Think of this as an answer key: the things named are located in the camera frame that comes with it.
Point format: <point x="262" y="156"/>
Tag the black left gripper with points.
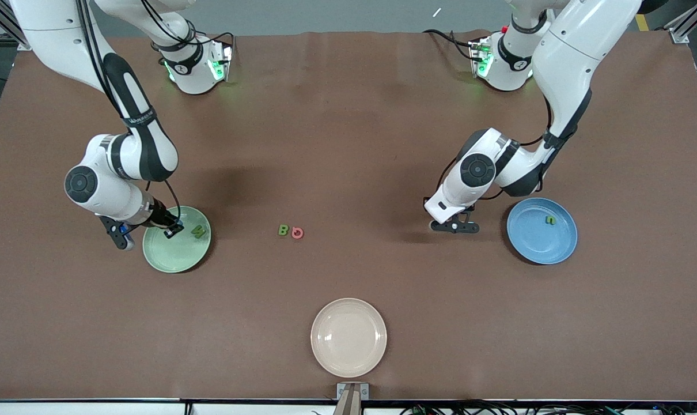
<point x="424" y="198"/>

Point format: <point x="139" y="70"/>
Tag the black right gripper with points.
<point x="162" y="219"/>

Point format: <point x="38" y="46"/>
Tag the green capital letter N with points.
<point x="199" y="231"/>

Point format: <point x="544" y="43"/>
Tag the pink capital letter Q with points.
<point x="294" y="233"/>

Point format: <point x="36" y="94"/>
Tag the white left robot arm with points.
<point x="579" y="46"/>

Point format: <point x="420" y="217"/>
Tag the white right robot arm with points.
<point x="49" y="34"/>

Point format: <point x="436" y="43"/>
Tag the light green plate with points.
<point x="175" y="253"/>

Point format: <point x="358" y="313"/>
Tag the brown table cover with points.
<point x="348" y="144"/>

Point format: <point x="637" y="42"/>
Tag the blue plate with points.
<point x="533" y="242"/>

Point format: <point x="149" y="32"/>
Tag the cream plate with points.
<point x="348" y="337"/>

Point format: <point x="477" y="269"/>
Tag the brown angled bar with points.
<point x="348" y="406"/>

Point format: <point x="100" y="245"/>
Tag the grey metal edge bracket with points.
<point x="339" y="387"/>

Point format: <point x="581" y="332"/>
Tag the aluminium frame profile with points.
<point x="25" y="41"/>
<point x="680" y="31"/>

